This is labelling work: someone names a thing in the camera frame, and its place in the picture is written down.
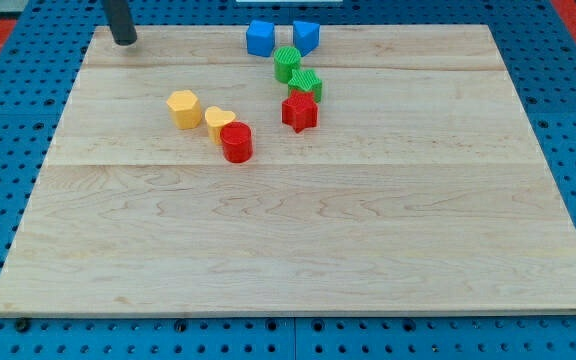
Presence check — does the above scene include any black cylindrical robot arm tip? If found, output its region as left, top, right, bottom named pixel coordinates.
left=102, top=0, right=138, bottom=46

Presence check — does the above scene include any red star block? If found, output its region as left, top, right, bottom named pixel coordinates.
left=282, top=90, right=318, bottom=133

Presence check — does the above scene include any green star block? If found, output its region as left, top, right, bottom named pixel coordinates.
left=288, top=69, right=323, bottom=103

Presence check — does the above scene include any red cylinder block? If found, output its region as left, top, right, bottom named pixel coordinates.
left=220, top=122, right=253, bottom=163

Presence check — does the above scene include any yellow heart block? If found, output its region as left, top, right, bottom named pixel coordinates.
left=204, top=106, right=237, bottom=145

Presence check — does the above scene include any light wooden board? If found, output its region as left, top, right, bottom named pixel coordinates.
left=0, top=25, right=576, bottom=318

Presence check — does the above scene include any green cylinder block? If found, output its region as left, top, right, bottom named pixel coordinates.
left=274, top=46, right=301, bottom=84

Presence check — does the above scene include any yellow hexagon block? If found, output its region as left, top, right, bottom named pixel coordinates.
left=166, top=90, right=202, bottom=130

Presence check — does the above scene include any blue triangular prism block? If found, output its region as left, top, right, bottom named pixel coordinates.
left=293, top=20, right=320, bottom=57

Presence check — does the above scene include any blue cube block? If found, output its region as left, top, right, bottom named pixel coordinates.
left=245, top=20, right=275, bottom=57

